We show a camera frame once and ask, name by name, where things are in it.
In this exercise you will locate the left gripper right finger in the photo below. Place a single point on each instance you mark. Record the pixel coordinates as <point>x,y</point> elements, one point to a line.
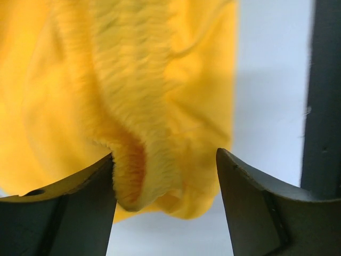
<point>267,216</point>

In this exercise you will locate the yellow shorts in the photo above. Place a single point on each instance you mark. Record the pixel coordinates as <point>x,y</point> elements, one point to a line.
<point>149,82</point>

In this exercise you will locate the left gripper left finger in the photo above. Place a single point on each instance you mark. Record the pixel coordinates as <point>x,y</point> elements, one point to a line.
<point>70,217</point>

